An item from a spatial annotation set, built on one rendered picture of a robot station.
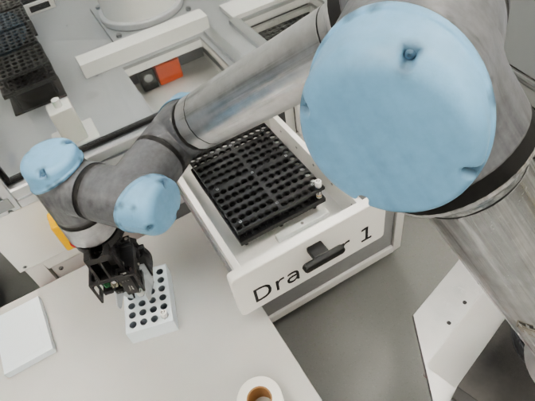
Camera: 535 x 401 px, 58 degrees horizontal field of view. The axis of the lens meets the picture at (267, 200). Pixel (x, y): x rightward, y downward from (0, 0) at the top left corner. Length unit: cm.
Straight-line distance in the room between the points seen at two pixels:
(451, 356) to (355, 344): 85
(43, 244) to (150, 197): 48
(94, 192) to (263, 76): 25
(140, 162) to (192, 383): 40
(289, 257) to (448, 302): 30
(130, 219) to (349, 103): 36
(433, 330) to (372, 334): 84
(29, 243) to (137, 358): 30
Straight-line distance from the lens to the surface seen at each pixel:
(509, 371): 80
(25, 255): 103
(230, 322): 88
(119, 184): 59
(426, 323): 88
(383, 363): 166
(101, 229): 70
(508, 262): 40
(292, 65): 49
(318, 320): 172
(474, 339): 88
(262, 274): 75
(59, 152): 64
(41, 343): 98
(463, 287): 92
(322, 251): 76
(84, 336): 97
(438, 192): 31
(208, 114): 58
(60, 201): 64
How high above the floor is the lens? 153
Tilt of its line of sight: 48 degrees down
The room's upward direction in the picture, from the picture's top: 11 degrees counter-clockwise
